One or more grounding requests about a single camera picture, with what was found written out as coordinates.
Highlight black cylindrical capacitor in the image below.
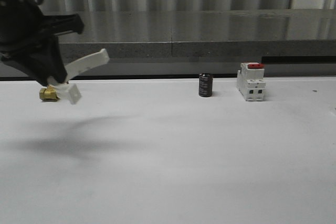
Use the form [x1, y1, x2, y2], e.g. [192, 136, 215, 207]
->
[198, 73, 213, 98]

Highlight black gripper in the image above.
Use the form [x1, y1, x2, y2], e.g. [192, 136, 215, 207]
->
[1, 0, 84, 86]

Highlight grey stone counter ledge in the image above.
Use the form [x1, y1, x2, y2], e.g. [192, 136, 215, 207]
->
[0, 9, 336, 77]

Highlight brass valve red handwheel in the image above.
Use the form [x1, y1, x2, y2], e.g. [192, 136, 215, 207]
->
[39, 85, 68, 102]

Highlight white half pipe clamp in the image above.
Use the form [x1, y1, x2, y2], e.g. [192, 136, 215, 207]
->
[47, 49, 110, 104]

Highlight white circuit breaker red switch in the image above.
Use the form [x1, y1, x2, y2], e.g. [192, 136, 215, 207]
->
[236, 62, 266, 102]

